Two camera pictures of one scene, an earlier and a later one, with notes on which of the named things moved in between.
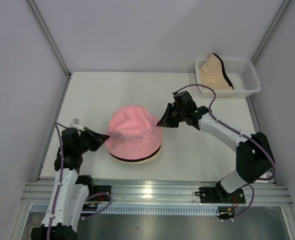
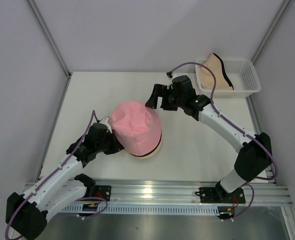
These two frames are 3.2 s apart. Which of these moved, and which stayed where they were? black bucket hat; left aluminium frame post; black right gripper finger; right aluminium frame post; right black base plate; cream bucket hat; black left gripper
Moved: black right gripper finger; cream bucket hat; black left gripper; black bucket hat
Stayed: right black base plate; left aluminium frame post; right aluminium frame post
